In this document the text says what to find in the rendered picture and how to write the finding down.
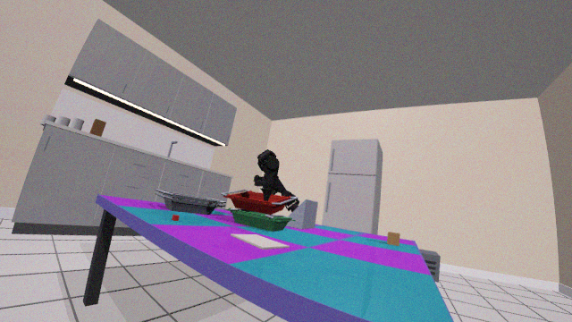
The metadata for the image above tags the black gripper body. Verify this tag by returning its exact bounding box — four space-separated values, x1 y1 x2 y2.
254 172 282 193

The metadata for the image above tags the green plastic tray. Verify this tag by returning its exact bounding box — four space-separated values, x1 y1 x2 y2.
225 208 296 232

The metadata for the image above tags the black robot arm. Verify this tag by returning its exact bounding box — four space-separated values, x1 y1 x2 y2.
254 149 300 211

